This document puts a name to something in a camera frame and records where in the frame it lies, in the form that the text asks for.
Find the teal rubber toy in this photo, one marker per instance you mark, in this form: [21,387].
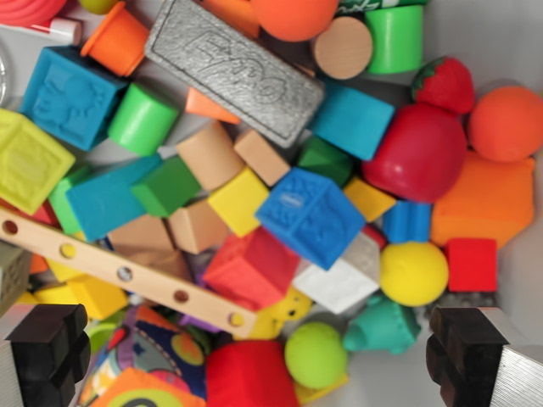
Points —
[382,328]

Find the small natural wood block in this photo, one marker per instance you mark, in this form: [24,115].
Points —
[261,157]

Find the small red wooden cube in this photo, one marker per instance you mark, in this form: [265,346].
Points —
[471,265]

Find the red wooden block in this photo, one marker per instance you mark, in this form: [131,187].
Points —
[40,214]

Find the red rubber cube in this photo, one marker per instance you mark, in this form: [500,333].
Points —
[250,269]

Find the green Expo marker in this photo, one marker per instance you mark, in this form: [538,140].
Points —
[365,5]

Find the yellow plastic piece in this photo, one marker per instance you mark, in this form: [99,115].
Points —
[316,394]

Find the blue ridged cylinder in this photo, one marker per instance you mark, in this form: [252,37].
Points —
[407,222]

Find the orange ball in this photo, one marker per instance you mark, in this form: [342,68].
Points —
[297,17]
[507,125]

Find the grey plastic bin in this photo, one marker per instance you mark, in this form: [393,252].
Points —
[488,42]

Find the green wooden cylinder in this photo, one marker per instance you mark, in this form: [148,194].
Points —
[142,118]

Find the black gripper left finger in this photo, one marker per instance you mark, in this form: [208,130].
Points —
[46,352]

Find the natural wood cylinder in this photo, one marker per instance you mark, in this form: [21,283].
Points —
[210,157]
[343,48]

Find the orange wooden triangle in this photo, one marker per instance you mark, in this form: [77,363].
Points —
[205,108]

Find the lime yellow rubber cube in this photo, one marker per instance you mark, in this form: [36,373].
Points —
[29,161]

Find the grey felt Expo eraser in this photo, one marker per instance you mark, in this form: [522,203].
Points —
[237,72]

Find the orange plastic cup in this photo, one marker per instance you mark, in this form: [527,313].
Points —
[116,40]

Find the orange wooden block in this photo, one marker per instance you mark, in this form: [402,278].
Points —
[237,15]

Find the lime green ball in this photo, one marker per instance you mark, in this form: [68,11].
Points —
[316,354]
[97,5]

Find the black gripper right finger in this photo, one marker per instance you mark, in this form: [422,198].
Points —
[466,360]

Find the wooden bar with holes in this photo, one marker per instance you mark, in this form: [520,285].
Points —
[97,258]

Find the red toy apple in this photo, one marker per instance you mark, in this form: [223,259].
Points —
[415,154]

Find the blue embossed rubber cube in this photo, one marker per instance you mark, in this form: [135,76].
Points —
[309,216]
[72,97]

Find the purple toy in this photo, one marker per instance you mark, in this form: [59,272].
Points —
[197,322]

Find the white rubber cube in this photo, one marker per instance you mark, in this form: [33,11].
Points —
[339,284]

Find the grey rubber cube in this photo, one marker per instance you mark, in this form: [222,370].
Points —
[12,275]

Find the yellow ball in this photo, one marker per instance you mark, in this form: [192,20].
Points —
[413,273]

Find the white and red marker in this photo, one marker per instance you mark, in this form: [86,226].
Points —
[46,30]

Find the red toy strawberry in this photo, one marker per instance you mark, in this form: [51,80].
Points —
[447,85]

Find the small yellow wooden block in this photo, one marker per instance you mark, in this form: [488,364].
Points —
[369,199]

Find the pale yellow wooden block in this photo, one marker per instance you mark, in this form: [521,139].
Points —
[63,269]

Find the light green wooden block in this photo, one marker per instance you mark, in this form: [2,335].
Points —
[63,203]

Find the green wooden cube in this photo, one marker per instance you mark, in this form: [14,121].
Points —
[167,186]

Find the orange soft hexagon toy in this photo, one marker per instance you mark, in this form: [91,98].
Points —
[483,199]

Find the dark green wooden block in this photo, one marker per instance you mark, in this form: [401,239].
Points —
[324,161]

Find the yellow rubber animal toy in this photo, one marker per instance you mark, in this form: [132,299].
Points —
[286,311]

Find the yellow wooden cube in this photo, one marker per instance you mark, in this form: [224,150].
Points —
[239,201]

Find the colourful soft fabric cube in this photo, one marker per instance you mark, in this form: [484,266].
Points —
[148,352]

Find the teal wooden block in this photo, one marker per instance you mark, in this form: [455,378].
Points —
[352,120]
[104,203]

